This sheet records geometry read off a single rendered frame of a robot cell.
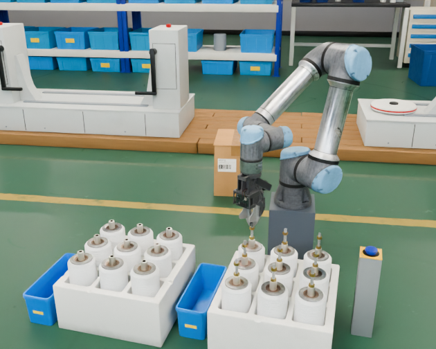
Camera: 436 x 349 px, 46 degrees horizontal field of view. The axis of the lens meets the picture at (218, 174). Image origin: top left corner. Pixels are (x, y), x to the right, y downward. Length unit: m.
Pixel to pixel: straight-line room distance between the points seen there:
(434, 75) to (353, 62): 4.09
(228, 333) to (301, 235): 0.57
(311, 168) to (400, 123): 1.68
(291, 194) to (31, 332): 1.08
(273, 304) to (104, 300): 0.57
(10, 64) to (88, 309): 2.50
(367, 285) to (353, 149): 1.77
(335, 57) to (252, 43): 4.21
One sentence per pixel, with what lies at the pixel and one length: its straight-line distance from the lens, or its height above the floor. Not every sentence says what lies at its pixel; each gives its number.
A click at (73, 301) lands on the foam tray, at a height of 0.13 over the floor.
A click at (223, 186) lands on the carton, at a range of 2.82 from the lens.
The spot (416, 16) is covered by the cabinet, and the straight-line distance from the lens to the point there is 6.80.
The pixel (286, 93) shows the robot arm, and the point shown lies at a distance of 1.87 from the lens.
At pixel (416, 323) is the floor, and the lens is 2.04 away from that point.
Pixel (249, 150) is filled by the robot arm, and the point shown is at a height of 0.64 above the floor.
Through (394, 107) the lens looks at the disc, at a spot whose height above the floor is 0.31.
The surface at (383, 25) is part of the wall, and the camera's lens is 9.82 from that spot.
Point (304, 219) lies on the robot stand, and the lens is 2.04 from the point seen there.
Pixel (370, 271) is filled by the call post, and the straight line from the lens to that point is 1.77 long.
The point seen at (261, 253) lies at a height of 0.24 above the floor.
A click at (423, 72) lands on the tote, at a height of 0.15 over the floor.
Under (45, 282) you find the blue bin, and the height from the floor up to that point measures 0.09.
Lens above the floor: 1.19
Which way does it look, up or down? 22 degrees down
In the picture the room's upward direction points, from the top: straight up
